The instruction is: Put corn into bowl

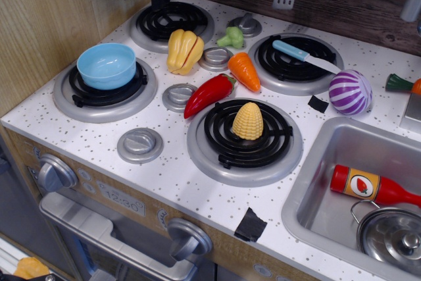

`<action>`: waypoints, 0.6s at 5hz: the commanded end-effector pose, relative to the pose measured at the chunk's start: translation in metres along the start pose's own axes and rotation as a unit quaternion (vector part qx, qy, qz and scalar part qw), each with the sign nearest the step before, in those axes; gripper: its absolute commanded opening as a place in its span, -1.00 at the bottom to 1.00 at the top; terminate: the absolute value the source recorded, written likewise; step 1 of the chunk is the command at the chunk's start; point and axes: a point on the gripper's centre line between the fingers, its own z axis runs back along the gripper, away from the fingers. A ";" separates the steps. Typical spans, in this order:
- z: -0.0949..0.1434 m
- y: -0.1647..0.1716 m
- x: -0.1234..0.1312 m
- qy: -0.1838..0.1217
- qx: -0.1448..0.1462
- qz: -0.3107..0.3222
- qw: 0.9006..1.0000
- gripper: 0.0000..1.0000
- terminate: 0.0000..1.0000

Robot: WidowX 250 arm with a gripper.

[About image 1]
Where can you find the purple striped toy onion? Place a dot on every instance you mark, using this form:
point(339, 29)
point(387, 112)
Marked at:
point(350, 92)

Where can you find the stove burner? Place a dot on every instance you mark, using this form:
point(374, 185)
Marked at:
point(76, 99)
point(286, 75)
point(150, 29)
point(225, 157)

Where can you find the silver oven door handle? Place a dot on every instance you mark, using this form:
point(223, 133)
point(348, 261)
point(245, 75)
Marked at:
point(103, 253)

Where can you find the silver stove top knob front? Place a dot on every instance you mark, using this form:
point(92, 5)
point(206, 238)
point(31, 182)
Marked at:
point(140, 145)

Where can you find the back left stove burner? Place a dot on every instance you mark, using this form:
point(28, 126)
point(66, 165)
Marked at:
point(150, 29)

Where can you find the black tape piece near onion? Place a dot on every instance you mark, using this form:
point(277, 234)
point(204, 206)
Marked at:
point(318, 104)

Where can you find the black tape piece front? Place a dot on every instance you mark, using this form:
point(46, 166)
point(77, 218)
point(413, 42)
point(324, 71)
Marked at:
point(251, 227)

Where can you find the yellow toy bell pepper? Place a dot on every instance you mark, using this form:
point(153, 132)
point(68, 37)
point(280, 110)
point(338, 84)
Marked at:
point(185, 48)

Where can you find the silver toy sink basin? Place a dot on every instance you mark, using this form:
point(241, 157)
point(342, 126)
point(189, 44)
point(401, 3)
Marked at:
point(322, 218)

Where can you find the red toy ketchup bottle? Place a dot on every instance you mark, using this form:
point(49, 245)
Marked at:
point(372, 187)

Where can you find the front left stove burner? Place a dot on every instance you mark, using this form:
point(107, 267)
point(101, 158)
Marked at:
point(76, 99)

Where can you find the oven knob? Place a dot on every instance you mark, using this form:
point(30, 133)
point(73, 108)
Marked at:
point(55, 174)
point(187, 239)

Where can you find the back right stove burner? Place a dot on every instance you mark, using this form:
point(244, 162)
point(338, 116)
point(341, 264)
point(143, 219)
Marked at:
point(286, 75)

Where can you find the yellow object at bottom left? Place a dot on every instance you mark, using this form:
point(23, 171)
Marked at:
point(30, 267)

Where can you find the silver stove top knob centre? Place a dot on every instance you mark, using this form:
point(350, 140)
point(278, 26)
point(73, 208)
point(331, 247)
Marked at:
point(215, 59)

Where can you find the light blue plastic bowl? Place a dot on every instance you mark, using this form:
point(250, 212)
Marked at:
point(107, 66)

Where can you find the front right stove burner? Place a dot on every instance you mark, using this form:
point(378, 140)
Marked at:
point(225, 157)

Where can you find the orange carrot with green top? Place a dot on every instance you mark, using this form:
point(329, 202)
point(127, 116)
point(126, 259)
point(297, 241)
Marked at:
point(396, 83)

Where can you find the oven clock display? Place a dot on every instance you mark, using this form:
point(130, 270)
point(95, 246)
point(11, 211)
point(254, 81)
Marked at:
point(121, 198)

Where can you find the orange toy carrot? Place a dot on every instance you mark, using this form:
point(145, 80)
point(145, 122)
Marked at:
point(242, 67)

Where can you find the green toy broccoli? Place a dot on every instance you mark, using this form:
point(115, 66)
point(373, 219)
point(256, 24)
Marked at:
point(233, 37)

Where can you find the silver stove knob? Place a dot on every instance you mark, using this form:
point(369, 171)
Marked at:
point(140, 145)
point(249, 25)
point(215, 59)
point(175, 97)

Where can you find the left oven front knob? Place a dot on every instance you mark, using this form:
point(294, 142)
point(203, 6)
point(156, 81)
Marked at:
point(55, 174)

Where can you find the silver stove top knob middle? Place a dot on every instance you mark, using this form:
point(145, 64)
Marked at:
point(175, 97)

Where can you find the yellow toy corn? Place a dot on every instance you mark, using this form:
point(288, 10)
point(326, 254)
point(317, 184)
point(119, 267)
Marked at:
point(248, 122)

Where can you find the right oven front knob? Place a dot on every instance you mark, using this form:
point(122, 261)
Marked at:
point(187, 239)

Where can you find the red toy chili pepper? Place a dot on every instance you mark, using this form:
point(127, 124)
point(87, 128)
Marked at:
point(209, 93)

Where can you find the silver stove top knob rear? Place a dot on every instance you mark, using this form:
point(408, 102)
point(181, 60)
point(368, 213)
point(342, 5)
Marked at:
point(249, 25)

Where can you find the small steel pot with lid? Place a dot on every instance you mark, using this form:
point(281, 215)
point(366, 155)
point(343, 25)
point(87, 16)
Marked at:
point(390, 235)

